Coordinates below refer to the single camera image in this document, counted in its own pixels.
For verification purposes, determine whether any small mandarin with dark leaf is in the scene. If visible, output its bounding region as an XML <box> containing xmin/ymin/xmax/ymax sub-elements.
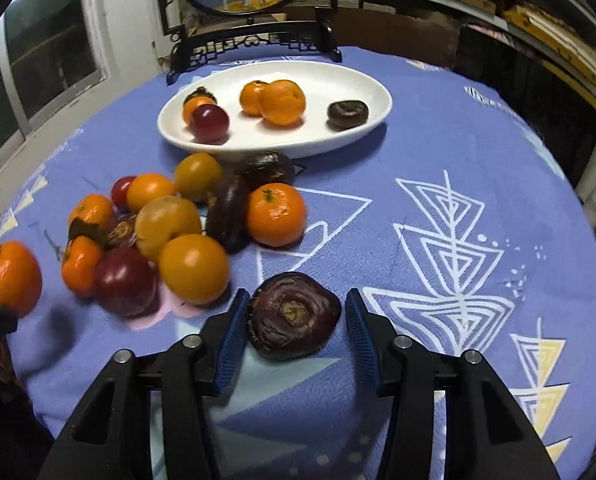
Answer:
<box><xmin>183</xmin><ymin>86</ymin><xmax>217</xmax><ymax>126</ymax></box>

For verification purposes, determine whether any window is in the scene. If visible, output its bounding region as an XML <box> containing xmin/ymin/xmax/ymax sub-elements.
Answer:
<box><xmin>0</xmin><ymin>0</ymin><xmax>109</xmax><ymax>133</ymax></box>

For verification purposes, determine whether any dark red tomato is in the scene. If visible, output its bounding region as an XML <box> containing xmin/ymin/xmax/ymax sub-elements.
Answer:
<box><xmin>94</xmin><ymin>246</ymin><xmax>159</xmax><ymax>317</ymax></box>

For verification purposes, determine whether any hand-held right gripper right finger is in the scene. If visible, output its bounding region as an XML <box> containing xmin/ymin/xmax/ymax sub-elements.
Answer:
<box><xmin>344</xmin><ymin>288</ymin><xmax>562</xmax><ymax>480</ymax></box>

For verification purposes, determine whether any brown cardboard box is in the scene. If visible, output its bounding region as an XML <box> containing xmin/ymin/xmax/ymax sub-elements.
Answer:
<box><xmin>316</xmin><ymin>7</ymin><xmax>462</xmax><ymax>69</ymax></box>

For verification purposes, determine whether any shelf with cardboard boxes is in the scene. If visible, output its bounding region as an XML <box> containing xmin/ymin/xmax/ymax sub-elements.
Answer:
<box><xmin>328</xmin><ymin>0</ymin><xmax>596</xmax><ymax>108</ymax></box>

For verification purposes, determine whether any orange persimmon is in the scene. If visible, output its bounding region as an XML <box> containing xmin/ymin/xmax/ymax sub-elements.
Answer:
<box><xmin>126</xmin><ymin>173</ymin><xmax>177</xmax><ymax>213</ymax></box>

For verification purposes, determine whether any dark purple passion fruit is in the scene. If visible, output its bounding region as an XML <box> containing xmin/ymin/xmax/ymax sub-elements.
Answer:
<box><xmin>236</xmin><ymin>150</ymin><xmax>296</xmax><ymax>192</ymax></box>
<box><xmin>206</xmin><ymin>175</ymin><xmax>251</xmax><ymax>254</ymax></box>

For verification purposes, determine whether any orange mandarin with green stem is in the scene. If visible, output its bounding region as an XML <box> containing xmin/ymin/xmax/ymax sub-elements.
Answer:
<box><xmin>245</xmin><ymin>183</ymin><xmax>308</xmax><ymax>248</ymax></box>

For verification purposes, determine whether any small orange mandarin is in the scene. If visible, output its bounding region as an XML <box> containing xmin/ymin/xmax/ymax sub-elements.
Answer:
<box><xmin>239</xmin><ymin>80</ymin><xmax>270</xmax><ymax>116</ymax></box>

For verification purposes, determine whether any orange mandarin with leaf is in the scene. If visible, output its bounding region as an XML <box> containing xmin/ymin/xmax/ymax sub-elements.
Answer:
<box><xmin>60</xmin><ymin>235</ymin><xmax>104</xmax><ymax>298</ymax></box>
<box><xmin>68</xmin><ymin>194</ymin><xmax>115</xmax><ymax>233</ymax></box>

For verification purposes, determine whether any white oval plate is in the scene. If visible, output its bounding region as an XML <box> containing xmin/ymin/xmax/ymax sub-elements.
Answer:
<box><xmin>157</xmin><ymin>60</ymin><xmax>393</xmax><ymax>160</ymax></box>

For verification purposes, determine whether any large orange mandarin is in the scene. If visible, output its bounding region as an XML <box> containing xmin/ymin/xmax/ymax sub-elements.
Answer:
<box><xmin>259</xmin><ymin>79</ymin><xmax>307</xmax><ymax>127</ymax></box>

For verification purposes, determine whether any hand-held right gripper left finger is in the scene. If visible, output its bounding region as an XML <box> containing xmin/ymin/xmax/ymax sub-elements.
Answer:
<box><xmin>38</xmin><ymin>288</ymin><xmax>251</xmax><ymax>480</ymax></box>

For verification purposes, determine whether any dark purple dried fruit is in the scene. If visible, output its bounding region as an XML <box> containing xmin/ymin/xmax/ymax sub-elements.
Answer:
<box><xmin>327</xmin><ymin>100</ymin><xmax>369</xmax><ymax>132</ymax></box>

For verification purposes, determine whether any yellow orange tomato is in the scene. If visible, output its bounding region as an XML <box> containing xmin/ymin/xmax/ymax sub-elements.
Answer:
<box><xmin>173</xmin><ymin>152</ymin><xmax>223</xmax><ymax>204</ymax></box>
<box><xmin>158</xmin><ymin>234</ymin><xmax>231</xmax><ymax>306</ymax></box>
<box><xmin>134</xmin><ymin>196</ymin><xmax>203</xmax><ymax>263</ymax></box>

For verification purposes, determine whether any wrinkled dark purple fruit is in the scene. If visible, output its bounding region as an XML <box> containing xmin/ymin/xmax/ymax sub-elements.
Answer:
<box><xmin>248</xmin><ymin>272</ymin><xmax>342</xmax><ymax>361</ymax></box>

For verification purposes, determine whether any blue printed tablecloth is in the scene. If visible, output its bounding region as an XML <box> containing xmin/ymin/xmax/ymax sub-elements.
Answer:
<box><xmin>0</xmin><ymin>45</ymin><xmax>596</xmax><ymax>480</ymax></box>

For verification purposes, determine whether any small red plum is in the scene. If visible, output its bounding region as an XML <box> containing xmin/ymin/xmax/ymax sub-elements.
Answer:
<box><xmin>110</xmin><ymin>176</ymin><xmax>137</xmax><ymax>212</ymax></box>

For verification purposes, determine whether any brown wrinkled fruit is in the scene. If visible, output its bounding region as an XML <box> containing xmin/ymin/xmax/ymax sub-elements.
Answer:
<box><xmin>106</xmin><ymin>213</ymin><xmax>139</xmax><ymax>250</ymax></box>

